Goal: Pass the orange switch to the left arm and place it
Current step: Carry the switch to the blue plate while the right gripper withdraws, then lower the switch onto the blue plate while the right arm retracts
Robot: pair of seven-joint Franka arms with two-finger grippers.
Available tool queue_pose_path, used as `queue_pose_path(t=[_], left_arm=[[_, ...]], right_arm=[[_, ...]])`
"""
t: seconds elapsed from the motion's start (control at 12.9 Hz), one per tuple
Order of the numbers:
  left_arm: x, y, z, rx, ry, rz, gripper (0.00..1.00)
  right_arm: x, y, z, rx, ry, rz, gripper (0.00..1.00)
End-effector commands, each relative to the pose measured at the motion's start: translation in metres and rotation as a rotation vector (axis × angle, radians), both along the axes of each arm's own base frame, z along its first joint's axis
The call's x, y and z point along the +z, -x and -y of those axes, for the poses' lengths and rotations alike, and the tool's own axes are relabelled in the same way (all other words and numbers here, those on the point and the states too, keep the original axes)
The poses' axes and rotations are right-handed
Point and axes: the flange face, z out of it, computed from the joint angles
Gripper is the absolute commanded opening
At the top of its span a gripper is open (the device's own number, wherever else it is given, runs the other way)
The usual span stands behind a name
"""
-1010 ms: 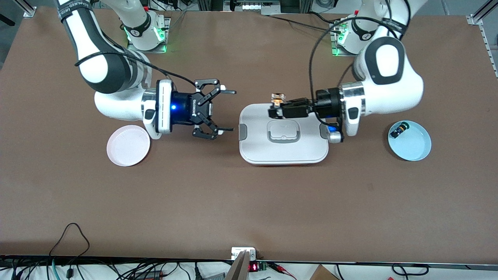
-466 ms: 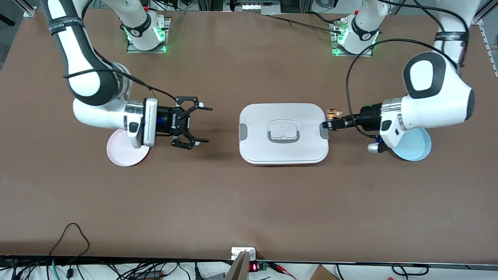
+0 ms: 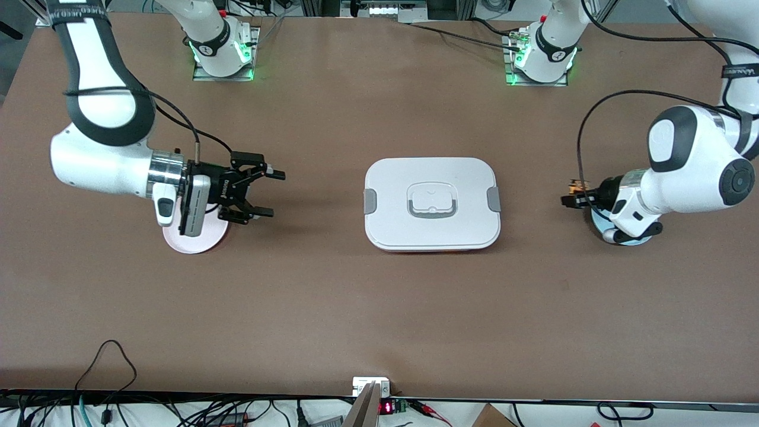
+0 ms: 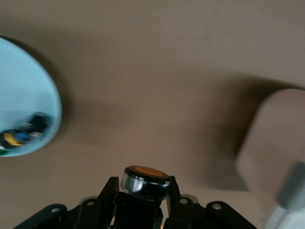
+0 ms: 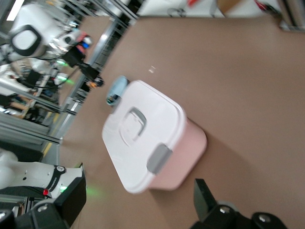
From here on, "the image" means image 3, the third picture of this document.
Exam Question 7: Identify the pale pink round plate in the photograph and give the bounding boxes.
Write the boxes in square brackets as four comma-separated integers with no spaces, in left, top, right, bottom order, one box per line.
[162,205,229,254]

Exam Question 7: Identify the black looped thin cable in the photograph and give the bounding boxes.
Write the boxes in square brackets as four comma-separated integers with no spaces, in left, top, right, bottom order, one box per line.
[72,339,138,410]

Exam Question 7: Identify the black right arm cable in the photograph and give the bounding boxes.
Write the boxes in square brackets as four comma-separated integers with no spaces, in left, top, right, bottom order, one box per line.
[62,87,235,162]

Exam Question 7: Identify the black cable to arm base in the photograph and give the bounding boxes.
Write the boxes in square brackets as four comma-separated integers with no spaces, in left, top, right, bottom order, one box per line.
[406,18,525,53]

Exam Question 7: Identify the white lidded box grey latches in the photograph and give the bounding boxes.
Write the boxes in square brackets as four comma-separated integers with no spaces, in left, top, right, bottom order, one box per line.
[363,157,502,254]

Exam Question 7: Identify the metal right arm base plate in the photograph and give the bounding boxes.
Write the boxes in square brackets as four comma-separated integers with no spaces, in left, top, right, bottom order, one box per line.
[192,27,261,82]

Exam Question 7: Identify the brown cardboard piece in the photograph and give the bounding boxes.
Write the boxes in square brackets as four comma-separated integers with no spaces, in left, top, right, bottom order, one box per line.
[471,403,516,427]

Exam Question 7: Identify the white bracket plate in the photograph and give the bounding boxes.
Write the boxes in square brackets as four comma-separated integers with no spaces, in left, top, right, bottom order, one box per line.
[352,377,391,397]

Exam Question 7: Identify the aluminium camera mount profile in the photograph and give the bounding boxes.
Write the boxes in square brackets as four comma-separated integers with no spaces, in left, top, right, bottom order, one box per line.
[343,381,383,427]

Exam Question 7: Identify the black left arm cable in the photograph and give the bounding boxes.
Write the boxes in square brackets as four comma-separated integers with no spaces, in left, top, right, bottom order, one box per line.
[577,0,759,181]

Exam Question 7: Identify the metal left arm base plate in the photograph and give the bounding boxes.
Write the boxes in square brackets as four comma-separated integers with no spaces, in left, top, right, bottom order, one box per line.
[504,33,570,88]

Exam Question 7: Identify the light blue round plate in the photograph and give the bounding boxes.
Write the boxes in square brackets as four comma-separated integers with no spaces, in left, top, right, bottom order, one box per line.
[591,209,654,247]

